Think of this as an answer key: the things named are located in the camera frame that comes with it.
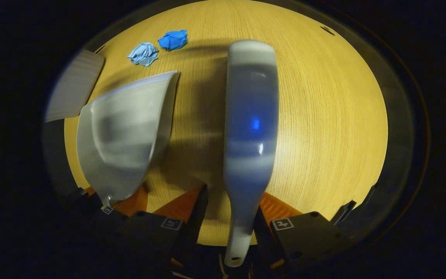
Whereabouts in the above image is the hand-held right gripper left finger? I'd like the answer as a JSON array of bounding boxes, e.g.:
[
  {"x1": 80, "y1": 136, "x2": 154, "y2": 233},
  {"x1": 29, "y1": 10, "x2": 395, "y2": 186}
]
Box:
[{"x1": 113, "y1": 184, "x2": 209, "y2": 274}]

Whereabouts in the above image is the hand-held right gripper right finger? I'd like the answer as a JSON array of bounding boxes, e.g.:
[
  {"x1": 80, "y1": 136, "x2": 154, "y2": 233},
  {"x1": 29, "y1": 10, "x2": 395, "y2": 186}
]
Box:
[{"x1": 253, "y1": 192, "x2": 350, "y2": 274}]

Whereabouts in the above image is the grey plastic dustpan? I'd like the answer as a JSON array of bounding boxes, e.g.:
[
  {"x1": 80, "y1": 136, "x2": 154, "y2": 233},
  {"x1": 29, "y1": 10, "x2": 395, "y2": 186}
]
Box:
[{"x1": 76, "y1": 71, "x2": 180, "y2": 208}]

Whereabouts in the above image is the small grey broom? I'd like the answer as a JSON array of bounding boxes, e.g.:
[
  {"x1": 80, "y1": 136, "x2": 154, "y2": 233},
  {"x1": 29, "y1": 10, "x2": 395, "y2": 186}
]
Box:
[{"x1": 223, "y1": 40, "x2": 280, "y2": 268}]

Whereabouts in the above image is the grey ribbed garbage bin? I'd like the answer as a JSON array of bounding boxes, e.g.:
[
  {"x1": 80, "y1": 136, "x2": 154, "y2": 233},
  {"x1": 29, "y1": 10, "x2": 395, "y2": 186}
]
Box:
[{"x1": 44, "y1": 49, "x2": 105, "y2": 123}]

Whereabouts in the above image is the light blue paper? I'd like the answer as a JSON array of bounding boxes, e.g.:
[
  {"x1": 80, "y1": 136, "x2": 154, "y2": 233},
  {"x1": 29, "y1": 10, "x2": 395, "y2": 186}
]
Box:
[{"x1": 127, "y1": 42, "x2": 160, "y2": 67}]

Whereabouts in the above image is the dark blue paper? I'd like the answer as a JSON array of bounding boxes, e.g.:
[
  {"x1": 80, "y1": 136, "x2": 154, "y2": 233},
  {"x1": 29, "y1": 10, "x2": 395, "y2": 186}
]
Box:
[{"x1": 157, "y1": 29, "x2": 188, "y2": 52}]

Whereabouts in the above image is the wooden desktop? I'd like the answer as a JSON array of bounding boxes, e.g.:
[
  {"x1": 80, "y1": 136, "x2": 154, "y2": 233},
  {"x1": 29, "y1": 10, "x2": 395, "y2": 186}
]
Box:
[{"x1": 63, "y1": 0, "x2": 389, "y2": 247}]

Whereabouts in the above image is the black desk edge clamp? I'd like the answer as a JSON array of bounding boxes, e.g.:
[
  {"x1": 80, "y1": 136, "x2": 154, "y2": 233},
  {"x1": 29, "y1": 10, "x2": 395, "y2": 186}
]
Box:
[
  {"x1": 331, "y1": 200, "x2": 357, "y2": 226},
  {"x1": 362, "y1": 182, "x2": 379, "y2": 206}
]

